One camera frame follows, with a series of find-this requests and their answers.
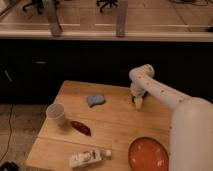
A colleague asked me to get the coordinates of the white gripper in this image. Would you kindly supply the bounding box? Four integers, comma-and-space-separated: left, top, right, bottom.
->
130, 82, 146, 110

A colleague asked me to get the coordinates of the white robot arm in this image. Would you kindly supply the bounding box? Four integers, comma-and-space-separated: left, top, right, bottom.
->
129, 64, 213, 171

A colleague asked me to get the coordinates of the orange plate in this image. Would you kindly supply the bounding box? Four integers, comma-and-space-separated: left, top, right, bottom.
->
128, 137, 169, 171

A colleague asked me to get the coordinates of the dark red chili pepper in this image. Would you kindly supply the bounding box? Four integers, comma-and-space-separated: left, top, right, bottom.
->
71, 121, 91, 136

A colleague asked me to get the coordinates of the white plastic bottle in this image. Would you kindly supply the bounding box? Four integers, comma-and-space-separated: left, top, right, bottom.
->
69, 149, 112, 168

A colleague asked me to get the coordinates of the black office chair right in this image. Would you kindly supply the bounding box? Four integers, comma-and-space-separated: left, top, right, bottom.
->
96, 0, 118, 13

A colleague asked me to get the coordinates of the black office chair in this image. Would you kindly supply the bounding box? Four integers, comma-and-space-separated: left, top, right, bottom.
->
96, 0, 118, 13
22, 0, 61, 16

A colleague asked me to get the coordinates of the black office chair left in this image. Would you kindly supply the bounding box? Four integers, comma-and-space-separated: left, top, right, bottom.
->
22, 0, 61, 16

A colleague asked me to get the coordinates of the black device on floor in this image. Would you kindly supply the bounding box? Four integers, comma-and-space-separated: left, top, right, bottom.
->
0, 162, 19, 171

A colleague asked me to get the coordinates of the grey metal post right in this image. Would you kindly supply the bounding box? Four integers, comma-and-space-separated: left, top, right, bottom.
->
116, 0, 128, 37

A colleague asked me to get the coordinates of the grey metal post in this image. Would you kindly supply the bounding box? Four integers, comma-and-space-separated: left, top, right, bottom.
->
44, 0, 62, 37
116, 0, 128, 37

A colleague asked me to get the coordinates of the grey metal post left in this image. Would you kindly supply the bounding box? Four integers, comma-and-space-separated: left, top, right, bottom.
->
44, 0, 62, 37

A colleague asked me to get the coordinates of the black cable left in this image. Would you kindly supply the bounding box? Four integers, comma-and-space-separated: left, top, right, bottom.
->
0, 103, 15, 163

